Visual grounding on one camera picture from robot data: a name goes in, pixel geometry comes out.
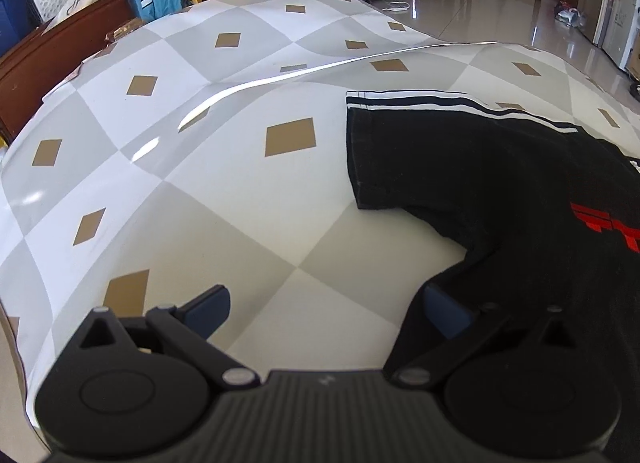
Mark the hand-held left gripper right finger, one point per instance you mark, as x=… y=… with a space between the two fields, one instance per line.
x=447 y=315

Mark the white bag with loop print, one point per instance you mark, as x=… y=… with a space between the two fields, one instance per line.
x=82 y=3

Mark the blue plastic bin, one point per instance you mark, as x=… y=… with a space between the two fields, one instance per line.
x=12 y=18

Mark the black t-shirt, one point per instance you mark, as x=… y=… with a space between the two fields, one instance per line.
x=500 y=183

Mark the brown wooden cabinet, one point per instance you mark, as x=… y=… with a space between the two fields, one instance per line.
x=55 y=48

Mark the white appliance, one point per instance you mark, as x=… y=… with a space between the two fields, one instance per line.
x=622 y=23

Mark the diamond-patterned tablecloth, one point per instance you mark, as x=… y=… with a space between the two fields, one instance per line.
x=200 y=168

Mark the white power strip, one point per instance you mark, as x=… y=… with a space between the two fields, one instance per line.
x=395 y=6

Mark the plastic bag on floor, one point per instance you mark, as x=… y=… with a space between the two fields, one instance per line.
x=570 y=15

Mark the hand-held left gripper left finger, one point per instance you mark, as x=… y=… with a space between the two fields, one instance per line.
x=212 y=305

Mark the cardboard box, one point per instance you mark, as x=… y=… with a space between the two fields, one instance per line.
x=634 y=58

